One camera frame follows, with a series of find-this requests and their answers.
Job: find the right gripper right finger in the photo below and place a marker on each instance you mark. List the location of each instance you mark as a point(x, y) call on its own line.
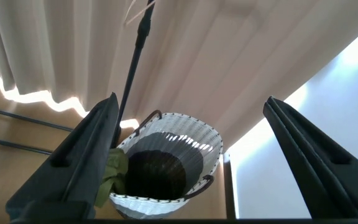
point(328, 180)

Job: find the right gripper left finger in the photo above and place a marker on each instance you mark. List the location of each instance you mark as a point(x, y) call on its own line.
point(73, 174)

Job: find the white laundry basket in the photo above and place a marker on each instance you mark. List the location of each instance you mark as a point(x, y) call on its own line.
point(179, 124)

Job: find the black clothes rack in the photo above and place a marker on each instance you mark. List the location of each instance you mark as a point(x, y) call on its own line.
point(135, 56)

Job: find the green garment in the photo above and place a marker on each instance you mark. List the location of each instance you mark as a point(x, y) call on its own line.
point(115, 168)

